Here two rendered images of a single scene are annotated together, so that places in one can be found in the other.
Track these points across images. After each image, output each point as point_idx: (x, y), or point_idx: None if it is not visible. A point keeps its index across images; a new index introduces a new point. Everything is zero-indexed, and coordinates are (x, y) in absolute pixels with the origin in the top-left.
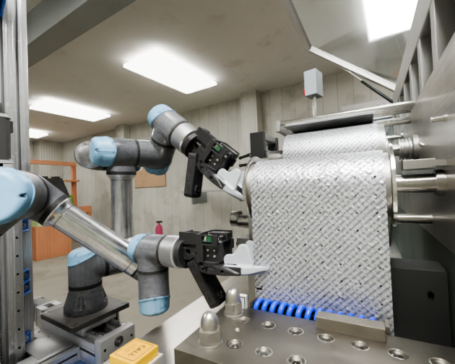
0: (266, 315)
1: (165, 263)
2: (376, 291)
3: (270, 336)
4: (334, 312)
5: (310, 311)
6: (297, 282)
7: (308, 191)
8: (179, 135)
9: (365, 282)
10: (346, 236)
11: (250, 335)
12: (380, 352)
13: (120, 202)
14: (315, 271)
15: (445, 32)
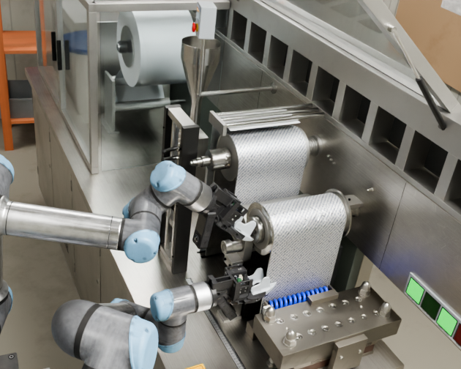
0: (284, 310)
1: (201, 310)
2: (326, 274)
3: (303, 322)
4: (306, 290)
5: (301, 297)
6: (290, 283)
7: (309, 235)
8: (204, 202)
9: (323, 271)
10: (320, 253)
11: (296, 328)
12: (340, 305)
13: None
14: (301, 274)
15: (376, 127)
